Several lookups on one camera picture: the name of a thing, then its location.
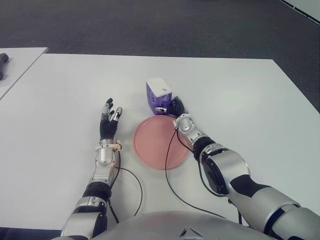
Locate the robot right arm silver black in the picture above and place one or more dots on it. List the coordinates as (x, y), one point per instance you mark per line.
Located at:
(225, 170)

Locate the robot right hand black silver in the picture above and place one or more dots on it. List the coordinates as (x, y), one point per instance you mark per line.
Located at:
(177, 106)

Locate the robot left hand black silver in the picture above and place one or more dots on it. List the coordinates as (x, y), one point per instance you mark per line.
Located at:
(108, 127)

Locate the purple tissue paper pack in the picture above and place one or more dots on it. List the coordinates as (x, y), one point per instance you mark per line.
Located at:
(158, 93)

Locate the robot left arm silver black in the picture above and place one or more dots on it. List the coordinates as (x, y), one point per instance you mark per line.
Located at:
(103, 155)

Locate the pink round plate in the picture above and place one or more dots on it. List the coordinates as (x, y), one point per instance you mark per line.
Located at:
(155, 142)

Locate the silver robot torso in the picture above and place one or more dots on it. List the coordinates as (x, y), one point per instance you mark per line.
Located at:
(160, 227)

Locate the black object on side table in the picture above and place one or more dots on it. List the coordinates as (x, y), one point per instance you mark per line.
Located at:
(3, 58)

